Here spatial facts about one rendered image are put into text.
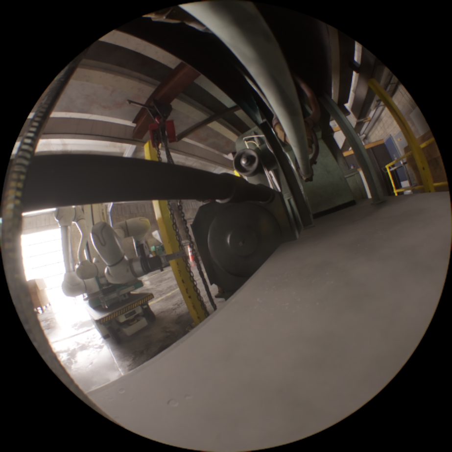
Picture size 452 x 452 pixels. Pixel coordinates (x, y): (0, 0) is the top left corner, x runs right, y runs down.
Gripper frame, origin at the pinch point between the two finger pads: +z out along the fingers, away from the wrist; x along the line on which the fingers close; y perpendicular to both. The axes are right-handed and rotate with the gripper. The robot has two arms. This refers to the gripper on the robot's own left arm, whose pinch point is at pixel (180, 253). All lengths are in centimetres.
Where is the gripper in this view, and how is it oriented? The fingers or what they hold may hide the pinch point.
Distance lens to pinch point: 64.7
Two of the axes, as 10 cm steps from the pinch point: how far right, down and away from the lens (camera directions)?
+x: 2.2, -1.3, -9.7
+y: 3.1, 9.5, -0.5
